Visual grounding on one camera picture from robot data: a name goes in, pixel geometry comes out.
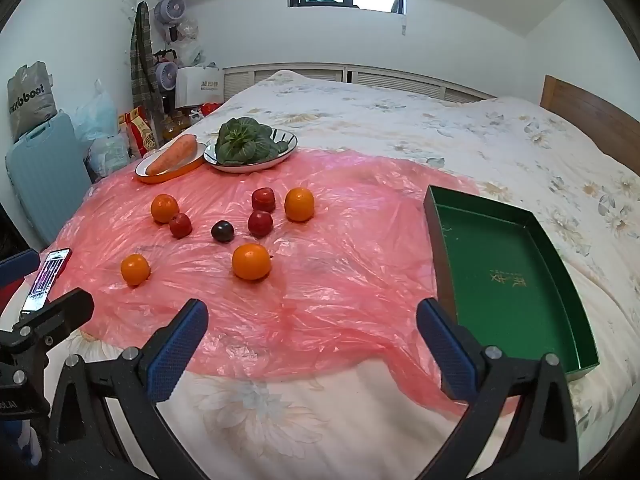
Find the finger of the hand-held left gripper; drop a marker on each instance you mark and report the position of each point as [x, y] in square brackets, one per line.
[20, 266]
[60, 312]

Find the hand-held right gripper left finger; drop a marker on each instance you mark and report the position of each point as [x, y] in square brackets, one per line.
[175, 355]

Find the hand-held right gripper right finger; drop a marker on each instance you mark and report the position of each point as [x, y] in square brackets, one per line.
[447, 355]

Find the green cardboard box tray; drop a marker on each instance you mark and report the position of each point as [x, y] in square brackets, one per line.
[500, 270]

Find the red apple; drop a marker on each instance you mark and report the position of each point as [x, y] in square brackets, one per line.
[180, 225]
[263, 199]
[260, 223]

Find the orange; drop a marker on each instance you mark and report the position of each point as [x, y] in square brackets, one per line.
[299, 204]
[251, 261]
[164, 208]
[135, 269]

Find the person's left hand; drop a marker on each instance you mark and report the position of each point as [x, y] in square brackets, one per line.
[22, 442]

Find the smartphone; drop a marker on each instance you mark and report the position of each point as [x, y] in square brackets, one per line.
[45, 280]

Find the light blue folded case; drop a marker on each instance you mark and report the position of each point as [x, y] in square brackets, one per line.
[45, 180]

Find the dark purple plum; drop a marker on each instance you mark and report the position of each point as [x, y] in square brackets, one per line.
[222, 231]

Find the pink plastic sheet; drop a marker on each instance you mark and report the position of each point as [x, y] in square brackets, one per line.
[325, 285]

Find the orange-rimmed white plate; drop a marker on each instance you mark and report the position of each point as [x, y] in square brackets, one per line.
[160, 178]

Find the grey shopping bag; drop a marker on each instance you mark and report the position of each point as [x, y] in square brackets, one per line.
[30, 100]

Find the light blue plastic bag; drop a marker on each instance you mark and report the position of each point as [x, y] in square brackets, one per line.
[95, 115]

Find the red yellow food package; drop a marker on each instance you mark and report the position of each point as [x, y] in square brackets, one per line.
[142, 135]

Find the carrot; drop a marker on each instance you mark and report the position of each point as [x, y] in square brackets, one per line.
[172, 156]

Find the blue-rimmed white plate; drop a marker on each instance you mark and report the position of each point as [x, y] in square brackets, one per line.
[240, 168]

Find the yellow bottle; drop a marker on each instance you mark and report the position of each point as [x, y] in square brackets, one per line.
[172, 130]

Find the green bok choy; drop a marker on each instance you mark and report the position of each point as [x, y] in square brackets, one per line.
[242, 140]

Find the plaid scarf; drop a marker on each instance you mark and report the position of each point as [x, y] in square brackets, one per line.
[142, 70]

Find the floral bed blanket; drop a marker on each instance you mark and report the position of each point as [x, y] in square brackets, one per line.
[400, 125]

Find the small purple fan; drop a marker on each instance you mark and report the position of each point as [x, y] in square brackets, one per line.
[166, 76]
[170, 9]

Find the red bag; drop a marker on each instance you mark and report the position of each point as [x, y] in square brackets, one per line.
[210, 109]

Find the white paper bag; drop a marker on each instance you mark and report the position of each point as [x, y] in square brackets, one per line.
[200, 87]

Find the wooden headboard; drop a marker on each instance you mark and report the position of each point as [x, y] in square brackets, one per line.
[590, 110]

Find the crumpled clear plastic bag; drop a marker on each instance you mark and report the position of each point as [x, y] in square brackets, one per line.
[187, 35]

